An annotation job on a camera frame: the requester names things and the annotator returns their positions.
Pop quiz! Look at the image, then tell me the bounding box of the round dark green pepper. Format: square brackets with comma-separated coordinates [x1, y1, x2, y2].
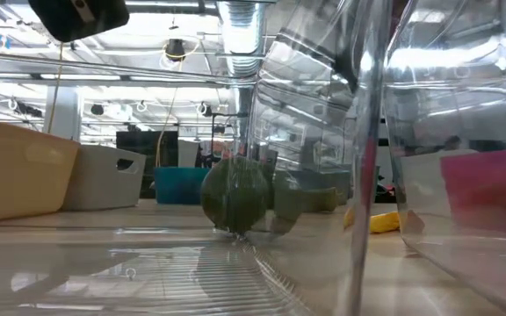
[199, 156, 272, 235]

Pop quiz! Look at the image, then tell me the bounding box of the person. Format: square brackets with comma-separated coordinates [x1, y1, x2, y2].
[441, 134, 463, 153]

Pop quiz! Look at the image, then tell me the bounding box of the yellow hanging cord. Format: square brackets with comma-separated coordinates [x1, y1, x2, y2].
[154, 39, 204, 169]
[46, 41, 65, 135]

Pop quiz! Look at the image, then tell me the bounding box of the tan orange plastic basket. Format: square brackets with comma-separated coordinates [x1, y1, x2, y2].
[0, 117, 82, 223]

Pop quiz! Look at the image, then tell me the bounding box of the clear plastic container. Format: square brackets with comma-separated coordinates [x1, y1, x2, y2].
[383, 0, 506, 316]
[0, 0, 393, 316]

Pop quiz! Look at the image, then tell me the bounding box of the silver ventilation duct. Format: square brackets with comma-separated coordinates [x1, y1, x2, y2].
[215, 0, 268, 133]

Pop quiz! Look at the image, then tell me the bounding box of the white pillar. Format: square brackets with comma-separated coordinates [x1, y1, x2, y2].
[43, 85, 83, 142]

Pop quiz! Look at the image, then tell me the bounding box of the small yellow chili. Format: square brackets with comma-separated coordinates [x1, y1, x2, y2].
[343, 209, 401, 234]

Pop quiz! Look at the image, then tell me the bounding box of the black cabinet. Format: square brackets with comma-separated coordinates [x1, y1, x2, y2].
[115, 130, 180, 199]

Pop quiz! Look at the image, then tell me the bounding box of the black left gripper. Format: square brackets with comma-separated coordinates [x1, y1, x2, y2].
[27, 0, 130, 44]

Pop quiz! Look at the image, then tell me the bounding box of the light grey plastic basket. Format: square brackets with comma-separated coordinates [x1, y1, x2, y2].
[61, 144, 148, 212]

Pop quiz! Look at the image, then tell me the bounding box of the pink plastic basket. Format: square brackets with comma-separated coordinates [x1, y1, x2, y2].
[439, 147, 506, 234]

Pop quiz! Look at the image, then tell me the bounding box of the black ceiling dome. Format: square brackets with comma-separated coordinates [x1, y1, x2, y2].
[163, 38, 187, 62]

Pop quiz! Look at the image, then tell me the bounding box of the dark blue plastic basket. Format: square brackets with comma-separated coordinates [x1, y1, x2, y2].
[153, 166, 213, 205]

